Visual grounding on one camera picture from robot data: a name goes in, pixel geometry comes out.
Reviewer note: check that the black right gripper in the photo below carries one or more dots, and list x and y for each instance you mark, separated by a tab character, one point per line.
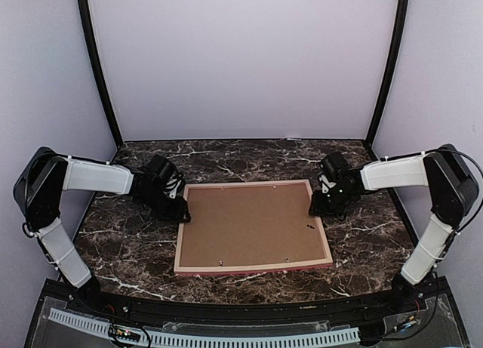
318	208

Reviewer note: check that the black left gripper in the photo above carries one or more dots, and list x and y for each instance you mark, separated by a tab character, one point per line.
176	214

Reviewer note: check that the brown cardboard backing board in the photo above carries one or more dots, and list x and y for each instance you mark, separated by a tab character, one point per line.
249	223

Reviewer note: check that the light wooden picture frame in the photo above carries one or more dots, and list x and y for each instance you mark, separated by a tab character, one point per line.
253	270

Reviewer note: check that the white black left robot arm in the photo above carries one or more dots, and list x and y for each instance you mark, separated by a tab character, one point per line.
48	174

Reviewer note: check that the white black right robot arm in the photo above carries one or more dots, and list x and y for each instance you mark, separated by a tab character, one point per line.
444	171

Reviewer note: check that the small circuit board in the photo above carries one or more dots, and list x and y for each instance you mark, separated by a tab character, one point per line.
123	334

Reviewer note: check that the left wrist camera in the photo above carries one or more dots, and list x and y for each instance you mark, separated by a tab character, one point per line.
175	185

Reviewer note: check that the grey slotted cable duct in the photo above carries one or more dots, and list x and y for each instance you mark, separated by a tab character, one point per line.
192	335

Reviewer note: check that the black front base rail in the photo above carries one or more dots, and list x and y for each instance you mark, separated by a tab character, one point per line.
429	318

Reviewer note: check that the black right corner post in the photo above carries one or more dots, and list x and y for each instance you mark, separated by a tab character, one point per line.
389	70

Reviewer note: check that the black corner post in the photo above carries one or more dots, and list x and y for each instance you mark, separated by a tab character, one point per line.
97	70
389	70

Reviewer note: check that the black left corner post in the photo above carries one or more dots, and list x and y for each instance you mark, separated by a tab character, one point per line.
97	70

